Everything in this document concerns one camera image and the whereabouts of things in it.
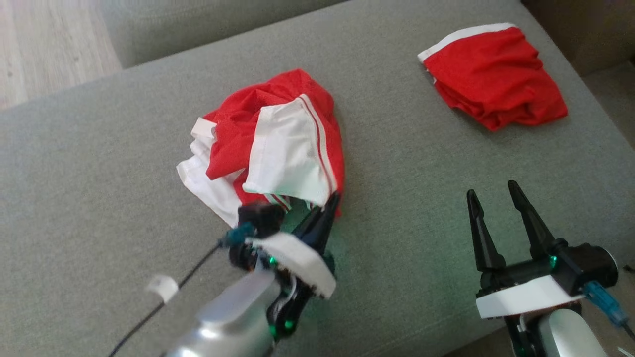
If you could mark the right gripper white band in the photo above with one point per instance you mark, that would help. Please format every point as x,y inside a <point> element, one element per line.
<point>521,297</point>

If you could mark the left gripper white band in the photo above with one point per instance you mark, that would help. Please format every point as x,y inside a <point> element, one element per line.
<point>295,259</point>

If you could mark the red and white jersey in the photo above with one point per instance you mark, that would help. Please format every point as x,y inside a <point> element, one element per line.
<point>278,139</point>

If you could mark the red shorts with white trim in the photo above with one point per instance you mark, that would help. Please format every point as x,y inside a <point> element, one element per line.
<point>496,74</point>

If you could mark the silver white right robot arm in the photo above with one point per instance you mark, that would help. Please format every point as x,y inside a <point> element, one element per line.
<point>570,332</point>

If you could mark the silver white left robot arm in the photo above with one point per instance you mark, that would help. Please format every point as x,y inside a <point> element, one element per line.
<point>233,310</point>

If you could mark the large grey sofa seat cushion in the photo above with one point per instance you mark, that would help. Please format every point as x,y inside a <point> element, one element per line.
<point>99,173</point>

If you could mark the small grey sofa cushion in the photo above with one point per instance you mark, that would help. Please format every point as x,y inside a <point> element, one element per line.
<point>198,25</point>

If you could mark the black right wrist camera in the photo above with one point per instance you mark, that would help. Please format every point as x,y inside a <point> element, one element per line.
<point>590,265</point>

